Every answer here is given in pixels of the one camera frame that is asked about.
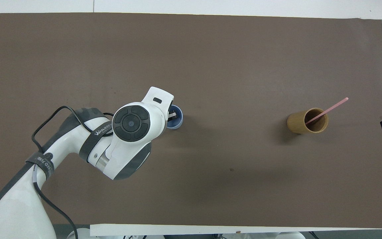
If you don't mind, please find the wooden cup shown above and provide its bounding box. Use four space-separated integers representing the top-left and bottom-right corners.
287 108 329 134

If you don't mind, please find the black cable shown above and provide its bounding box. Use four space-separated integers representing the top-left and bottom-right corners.
32 106 115 239

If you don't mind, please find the pink straw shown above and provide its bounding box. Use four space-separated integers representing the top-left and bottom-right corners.
305 97 349 125

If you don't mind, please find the blue cup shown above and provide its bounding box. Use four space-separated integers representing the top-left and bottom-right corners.
164 105 184 130

